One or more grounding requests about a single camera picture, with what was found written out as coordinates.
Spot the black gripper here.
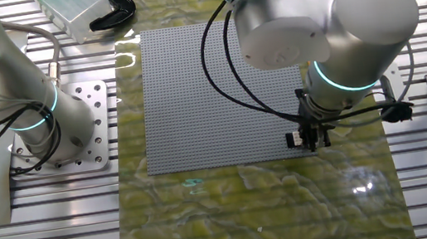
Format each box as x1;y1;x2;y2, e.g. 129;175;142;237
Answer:
292;85;335;155

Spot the black Lego plate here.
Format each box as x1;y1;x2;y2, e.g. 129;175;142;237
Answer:
285;129;307;151

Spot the large grey Lego baseplate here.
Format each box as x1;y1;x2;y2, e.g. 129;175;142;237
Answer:
128;8;320;179

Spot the green marble pattern mat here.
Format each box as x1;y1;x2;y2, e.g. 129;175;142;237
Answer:
80;0;418;239

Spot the black C-clamp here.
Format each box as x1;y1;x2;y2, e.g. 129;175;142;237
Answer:
85;0;140;34

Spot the translucent plastic box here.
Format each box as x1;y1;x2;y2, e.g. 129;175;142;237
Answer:
32;0;119;51

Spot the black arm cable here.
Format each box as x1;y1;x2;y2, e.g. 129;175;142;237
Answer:
218;0;307;132
192;0;416;149

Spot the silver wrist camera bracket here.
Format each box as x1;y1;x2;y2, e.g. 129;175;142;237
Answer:
377;72;399;104

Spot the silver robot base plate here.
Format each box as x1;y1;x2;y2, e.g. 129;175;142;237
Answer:
0;77;120;184

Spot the black base cable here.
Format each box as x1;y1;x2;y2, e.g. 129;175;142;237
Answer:
0;97;67;180

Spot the grey base cable with connector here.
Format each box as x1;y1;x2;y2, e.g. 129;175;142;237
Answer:
1;13;68;95

